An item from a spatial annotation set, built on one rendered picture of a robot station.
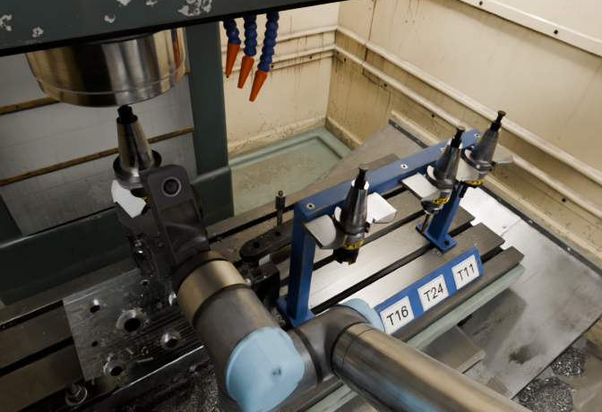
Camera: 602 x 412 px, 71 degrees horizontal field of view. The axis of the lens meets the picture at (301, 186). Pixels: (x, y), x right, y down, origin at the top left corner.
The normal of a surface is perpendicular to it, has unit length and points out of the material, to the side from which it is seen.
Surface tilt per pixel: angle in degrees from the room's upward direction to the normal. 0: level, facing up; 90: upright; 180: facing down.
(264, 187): 0
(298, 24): 90
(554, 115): 90
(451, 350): 8
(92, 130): 90
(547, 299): 24
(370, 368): 56
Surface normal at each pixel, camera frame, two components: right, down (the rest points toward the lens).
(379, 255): 0.07, -0.75
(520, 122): -0.83, 0.32
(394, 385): -0.79, -0.45
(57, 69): -0.21, 0.64
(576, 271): -0.29, -0.54
